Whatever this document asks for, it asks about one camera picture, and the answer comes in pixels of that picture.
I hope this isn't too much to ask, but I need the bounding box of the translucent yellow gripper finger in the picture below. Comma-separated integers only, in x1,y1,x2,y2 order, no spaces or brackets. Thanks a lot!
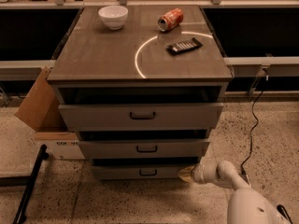
178,166,194,183

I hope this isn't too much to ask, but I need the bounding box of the grey bottom drawer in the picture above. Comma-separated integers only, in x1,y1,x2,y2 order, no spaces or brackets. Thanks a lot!
91,157,199,180

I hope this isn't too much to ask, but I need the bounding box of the grey drawer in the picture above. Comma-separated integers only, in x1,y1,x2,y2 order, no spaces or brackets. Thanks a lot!
91,157,199,180
59,103,223,132
78,139,209,159

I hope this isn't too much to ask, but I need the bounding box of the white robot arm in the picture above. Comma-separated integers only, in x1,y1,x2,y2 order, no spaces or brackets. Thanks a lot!
178,161,292,224

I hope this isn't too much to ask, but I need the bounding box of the grey top drawer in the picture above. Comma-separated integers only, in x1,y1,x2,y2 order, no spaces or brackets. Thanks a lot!
59,103,223,132

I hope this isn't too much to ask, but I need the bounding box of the grey drawer cabinet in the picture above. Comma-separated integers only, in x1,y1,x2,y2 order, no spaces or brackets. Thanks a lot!
47,5,234,166

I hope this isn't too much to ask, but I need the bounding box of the grey middle drawer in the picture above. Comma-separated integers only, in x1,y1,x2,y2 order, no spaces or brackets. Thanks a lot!
78,139,209,159

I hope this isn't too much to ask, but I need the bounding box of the black power adapter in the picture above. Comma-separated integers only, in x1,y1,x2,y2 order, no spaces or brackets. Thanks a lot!
240,174,251,186

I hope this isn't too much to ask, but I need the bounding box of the black wheeled base part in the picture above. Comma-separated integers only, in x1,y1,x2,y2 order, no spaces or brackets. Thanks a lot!
277,204,293,224

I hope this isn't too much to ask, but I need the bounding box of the black calculator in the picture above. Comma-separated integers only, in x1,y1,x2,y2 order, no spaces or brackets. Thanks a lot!
166,37,203,55

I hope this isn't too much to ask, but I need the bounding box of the orange soda can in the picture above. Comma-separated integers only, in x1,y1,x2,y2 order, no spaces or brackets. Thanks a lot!
158,8,184,32

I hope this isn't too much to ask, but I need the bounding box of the brown cardboard box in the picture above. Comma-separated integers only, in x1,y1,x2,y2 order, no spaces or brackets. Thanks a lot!
15,67,84,160

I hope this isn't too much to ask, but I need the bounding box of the white ceramic bowl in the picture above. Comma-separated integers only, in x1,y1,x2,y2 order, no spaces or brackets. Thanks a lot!
98,6,128,30

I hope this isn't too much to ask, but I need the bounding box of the black power cable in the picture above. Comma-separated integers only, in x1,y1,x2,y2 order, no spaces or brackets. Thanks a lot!
240,87,269,175

